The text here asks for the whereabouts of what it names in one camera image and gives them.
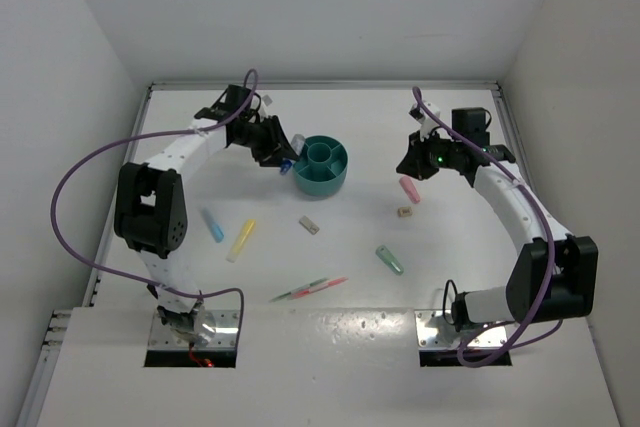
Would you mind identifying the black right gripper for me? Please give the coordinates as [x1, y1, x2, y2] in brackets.
[397, 127, 462, 182]

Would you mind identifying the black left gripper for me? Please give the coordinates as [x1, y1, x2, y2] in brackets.
[233, 115, 298, 168]

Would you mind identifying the pink highlighter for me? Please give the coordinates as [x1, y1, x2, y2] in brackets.
[399, 176, 421, 204]

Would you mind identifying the clear blue glue stick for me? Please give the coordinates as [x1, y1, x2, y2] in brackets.
[279, 134, 306, 175]

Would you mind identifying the green highlighter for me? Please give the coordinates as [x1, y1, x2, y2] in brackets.
[375, 245, 404, 276]

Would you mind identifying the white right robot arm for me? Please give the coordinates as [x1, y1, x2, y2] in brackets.
[396, 105, 598, 330]

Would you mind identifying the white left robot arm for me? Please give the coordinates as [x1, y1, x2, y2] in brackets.
[114, 85, 299, 342]

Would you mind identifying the teal round divided organizer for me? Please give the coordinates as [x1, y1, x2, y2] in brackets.
[292, 135, 348, 198]

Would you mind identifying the small beige eraser right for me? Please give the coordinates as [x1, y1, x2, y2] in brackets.
[397, 207, 413, 218]

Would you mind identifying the beige eraser near centre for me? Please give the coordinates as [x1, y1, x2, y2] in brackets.
[299, 216, 319, 235]

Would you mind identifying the yellow highlighter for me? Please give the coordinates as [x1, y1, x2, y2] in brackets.
[226, 219, 256, 263]

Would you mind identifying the blue highlighter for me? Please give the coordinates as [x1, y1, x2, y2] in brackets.
[199, 208, 224, 243]

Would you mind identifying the pink pen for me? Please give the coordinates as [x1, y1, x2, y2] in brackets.
[291, 277, 349, 299]

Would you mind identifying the green pen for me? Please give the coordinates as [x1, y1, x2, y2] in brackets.
[269, 277, 329, 303]

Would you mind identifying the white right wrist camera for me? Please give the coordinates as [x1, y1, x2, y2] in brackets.
[409, 103, 440, 141]

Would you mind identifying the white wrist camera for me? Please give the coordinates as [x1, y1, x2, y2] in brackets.
[250, 93, 272, 121]
[409, 103, 440, 141]

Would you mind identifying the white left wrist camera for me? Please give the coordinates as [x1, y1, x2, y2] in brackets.
[250, 93, 272, 121]

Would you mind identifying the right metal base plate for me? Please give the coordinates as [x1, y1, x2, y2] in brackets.
[414, 309, 508, 352]

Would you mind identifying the metal base plate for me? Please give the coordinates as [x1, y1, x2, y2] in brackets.
[147, 310, 240, 352]
[414, 309, 508, 352]

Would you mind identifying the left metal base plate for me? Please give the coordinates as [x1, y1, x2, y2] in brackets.
[147, 310, 240, 352]

